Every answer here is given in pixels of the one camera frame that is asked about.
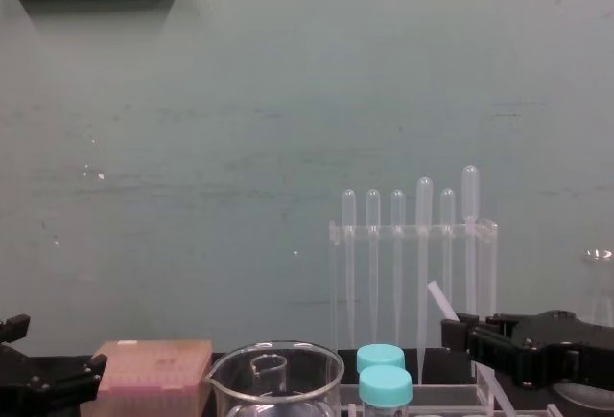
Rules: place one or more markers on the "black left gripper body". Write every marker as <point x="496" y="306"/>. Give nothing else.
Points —
<point x="16" y="378"/>

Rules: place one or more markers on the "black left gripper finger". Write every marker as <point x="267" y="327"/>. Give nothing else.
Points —
<point x="72" y="381"/>
<point x="13" y="328"/>

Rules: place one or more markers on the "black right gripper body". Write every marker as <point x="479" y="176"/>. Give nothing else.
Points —
<point x="571" y="345"/>

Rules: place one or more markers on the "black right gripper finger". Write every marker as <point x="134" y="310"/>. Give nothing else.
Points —
<point x="499" y="325"/>
<point x="484" y="347"/>

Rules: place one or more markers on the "clear glass dish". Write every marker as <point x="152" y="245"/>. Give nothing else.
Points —
<point x="583" y="398"/>

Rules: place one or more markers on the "clear acrylic vial rack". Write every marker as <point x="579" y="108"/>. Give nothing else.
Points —
<point x="446" y="395"/>

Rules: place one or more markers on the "clear glass flask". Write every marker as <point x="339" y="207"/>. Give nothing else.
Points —
<point x="599" y="268"/>

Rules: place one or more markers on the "pink pipette tip box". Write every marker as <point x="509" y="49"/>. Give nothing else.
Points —
<point x="153" y="364"/>

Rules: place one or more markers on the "clear acrylic pipette rack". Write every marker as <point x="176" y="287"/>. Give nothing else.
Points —
<point x="487" y="235"/>

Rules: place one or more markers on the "vial with teal cap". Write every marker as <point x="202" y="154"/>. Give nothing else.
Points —
<point x="380" y="355"/>
<point x="385" y="384"/>

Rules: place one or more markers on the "short clear plastic pipette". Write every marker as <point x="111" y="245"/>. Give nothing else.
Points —
<point x="397" y="206"/>
<point x="373" y="206"/>
<point x="348" y="206"/>
<point x="447" y="206"/>

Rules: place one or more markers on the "long clear plastic pipette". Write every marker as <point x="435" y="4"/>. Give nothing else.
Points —
<point x="424" y="201"/>
<point x="470" y="192"/>

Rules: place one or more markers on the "large clear glass beaker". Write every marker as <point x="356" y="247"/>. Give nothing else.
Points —
<point x="326" y="378"/>

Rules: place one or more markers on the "small clear glass beaker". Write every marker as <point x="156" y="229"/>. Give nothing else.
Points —
<point x="268" y="371"/>

